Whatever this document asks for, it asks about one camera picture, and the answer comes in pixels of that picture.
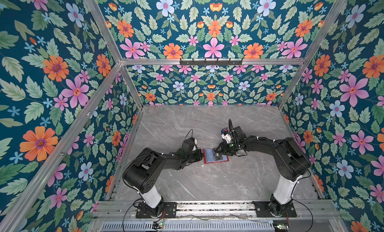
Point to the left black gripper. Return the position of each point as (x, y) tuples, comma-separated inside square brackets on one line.
[(198, 153)]

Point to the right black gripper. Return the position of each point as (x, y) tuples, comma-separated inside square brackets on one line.
[(223, 148)]

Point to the red card holder wallet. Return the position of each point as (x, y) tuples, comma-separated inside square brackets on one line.
[(224, 159)]

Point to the blue credit card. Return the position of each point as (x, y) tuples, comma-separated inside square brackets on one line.
[(211, 155)]

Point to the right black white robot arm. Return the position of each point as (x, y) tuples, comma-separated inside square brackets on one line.
[(290, 159)]

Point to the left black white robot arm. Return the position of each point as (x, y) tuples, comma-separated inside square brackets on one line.
[(142, 173)]

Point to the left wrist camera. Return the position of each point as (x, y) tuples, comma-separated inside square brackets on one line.
[(189, 144)]

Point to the aluminium front rail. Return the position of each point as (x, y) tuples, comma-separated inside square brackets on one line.
[(301, 210)]

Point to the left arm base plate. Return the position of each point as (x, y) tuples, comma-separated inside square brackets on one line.
[(163, 210)]

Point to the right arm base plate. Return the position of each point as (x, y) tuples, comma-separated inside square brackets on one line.
[(268, 209)]

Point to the white perforated cable tray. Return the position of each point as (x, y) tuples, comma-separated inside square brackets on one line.
[(188, 226)]

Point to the black hook rail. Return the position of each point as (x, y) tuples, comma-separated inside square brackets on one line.
[(209, 62)]

